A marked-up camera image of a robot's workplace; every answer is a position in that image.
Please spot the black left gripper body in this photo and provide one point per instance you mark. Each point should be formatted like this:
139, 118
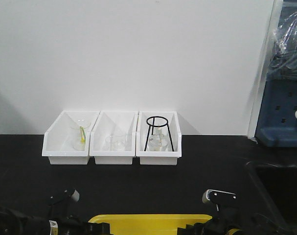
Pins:
58, 222

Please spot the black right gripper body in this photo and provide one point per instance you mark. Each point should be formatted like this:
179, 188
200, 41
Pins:
228, 222

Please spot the yellow plastic tray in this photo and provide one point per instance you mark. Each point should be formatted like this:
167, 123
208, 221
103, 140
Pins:
148, 224

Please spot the black sink basin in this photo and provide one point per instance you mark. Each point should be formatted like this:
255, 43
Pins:
277, 184

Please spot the white left storage bin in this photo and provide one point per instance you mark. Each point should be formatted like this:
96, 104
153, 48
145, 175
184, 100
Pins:
57, 144

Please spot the white storage bin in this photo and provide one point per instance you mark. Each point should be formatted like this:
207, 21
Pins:
158, 157
110, 122
57, 144

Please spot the glass conical flask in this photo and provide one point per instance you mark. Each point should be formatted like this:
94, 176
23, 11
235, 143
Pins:
157, 141

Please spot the white right storage bin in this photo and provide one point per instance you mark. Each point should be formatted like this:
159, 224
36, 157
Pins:
158, 157

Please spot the small glass beaker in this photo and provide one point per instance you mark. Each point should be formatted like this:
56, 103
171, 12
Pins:
116, 141

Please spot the blue pegboard rack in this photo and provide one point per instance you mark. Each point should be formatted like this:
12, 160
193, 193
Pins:
277, 124

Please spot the white middle storage bin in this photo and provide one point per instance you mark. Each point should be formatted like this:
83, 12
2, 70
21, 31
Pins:
110, 122

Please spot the clear plastic bag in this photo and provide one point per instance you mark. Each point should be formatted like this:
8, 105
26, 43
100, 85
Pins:
283, 65

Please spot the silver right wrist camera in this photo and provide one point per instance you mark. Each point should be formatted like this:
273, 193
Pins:
218, 197

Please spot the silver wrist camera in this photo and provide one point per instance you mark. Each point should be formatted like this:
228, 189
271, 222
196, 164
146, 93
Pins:
67, 194
218, 197

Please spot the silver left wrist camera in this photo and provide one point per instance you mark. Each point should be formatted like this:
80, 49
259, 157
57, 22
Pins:
67, 194

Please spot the black wire tripod stand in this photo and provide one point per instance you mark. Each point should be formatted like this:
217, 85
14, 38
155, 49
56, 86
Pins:
156, 122

